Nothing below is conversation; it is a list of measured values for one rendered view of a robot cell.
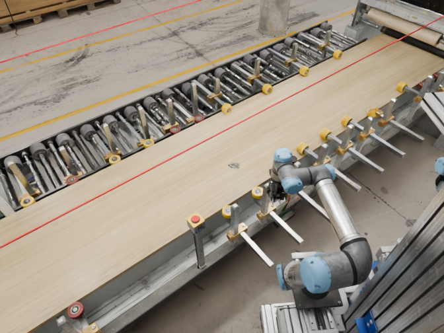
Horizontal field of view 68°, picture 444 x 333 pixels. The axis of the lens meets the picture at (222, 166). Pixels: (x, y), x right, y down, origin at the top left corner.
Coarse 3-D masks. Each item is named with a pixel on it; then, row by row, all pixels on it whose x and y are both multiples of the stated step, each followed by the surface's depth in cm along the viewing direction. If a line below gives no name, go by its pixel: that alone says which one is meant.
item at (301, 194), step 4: (300, 192) 223; (300, 196) 224; (304, 196) 221; (308, 196) 221; (304, 200) 222; (308, 200) 219; (312, 200) 219; (312, 204) 217; (316, 204) 216; (316, 208) 214; (320, 208) 214; (320, 212) 213; (324, 212) 212; (324, 216) 211; (328, 220) 210
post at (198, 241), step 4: (200, 232) 175; (196, 236) 175; (200, 236) 178; (196, 240) 179; (200, 240) 181; (196, 244) 184; (200, 244) 184; (196, 248) 188; (200, 248) 187; (196, 252) 190; (200, 252) 190; (200, 256) 193; (200, 260) 197; (204, 260) 200; (200, 264) 200; (204, 264) 204; (200, 268) 203
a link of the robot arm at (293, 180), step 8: (280, 168) 134; (288, 168) 132; (304, 168) 133; (280, 176) 133; (288, 176) 130; (296, 176) 130; (304, 176) 130; (288, 184) 128; (296, 184) 128; (304, 184) 132; (288, 192) 130; (296, 192) 131
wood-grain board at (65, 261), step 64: (320, 64) 324; (384, 64) 322; (192, 128) 262; (256, 128) 261; (320, 128) 260; (64, 192) 221; (128, 192) 220; (192, 192) 219; (0, 256) 190; (64, 256) 189; (128, 256) 189; (0, 320) 166
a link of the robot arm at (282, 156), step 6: (276, 150) 137; (282, 150) 137; (288, 150) 137; (276, 156) 135; (282, 156) 134; (288, 156) 134; (276, 162) 137; (282, 162) 135; (288, 162) 135; (276, 168) 137; (276, 174) 142
